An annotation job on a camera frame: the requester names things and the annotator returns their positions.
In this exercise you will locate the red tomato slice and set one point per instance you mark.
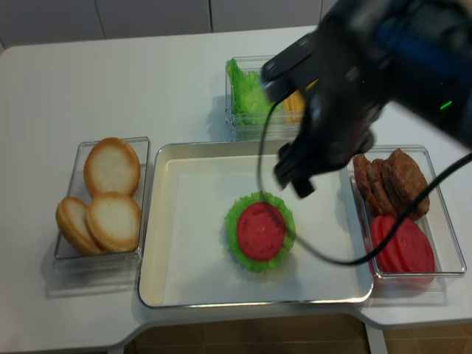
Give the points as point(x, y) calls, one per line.
point(260, 231)

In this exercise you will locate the yellow cheese slices stack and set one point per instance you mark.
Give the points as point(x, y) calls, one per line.
point(294, 107)

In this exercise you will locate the left brown meat patty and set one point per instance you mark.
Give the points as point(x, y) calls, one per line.
point(360, 164)

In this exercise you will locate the stacked red tomato slices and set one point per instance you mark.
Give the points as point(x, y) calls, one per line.
point(409, 251)

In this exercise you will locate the white parchment paper sheet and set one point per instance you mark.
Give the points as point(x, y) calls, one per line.
point(202, 270)

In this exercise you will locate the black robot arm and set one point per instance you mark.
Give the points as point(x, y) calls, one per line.
point(425, 52)

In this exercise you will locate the clear lettuce cheese container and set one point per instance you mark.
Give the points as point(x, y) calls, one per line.
point(249, 126)

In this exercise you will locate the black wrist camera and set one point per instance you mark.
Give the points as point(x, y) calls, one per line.
point(293, 69)

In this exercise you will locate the left edge bun half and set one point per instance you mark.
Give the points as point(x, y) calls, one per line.
point(71, 219)

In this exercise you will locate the white metal serving tray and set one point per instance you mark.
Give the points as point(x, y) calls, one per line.
point(218, 157)

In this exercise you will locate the green lettuce leaf on tray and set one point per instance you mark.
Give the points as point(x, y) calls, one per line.
point(230, 222)

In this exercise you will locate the brown meat patty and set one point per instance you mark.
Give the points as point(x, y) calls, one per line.
point(402, 179)
point(378, 188)
point(360, 164)

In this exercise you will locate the green lettuce leaves in container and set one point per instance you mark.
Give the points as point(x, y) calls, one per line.
point(247, 93)

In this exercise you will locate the front bun half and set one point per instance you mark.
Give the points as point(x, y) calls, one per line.
point(113, 220)

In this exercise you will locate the clear patty tomato container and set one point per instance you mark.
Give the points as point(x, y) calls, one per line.
point(431, 216)

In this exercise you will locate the top bun half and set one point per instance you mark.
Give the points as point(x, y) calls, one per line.
point(112, 166)

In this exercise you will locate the clear bun container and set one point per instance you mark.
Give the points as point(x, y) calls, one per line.
point(78, 189)

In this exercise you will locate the middle brown meat patty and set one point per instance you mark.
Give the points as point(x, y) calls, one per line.
point(378, 188)

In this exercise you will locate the right brown meat patty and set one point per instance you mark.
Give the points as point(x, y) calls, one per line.
point(402, 179)

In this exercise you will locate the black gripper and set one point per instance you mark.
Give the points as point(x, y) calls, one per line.
point(341, 105)

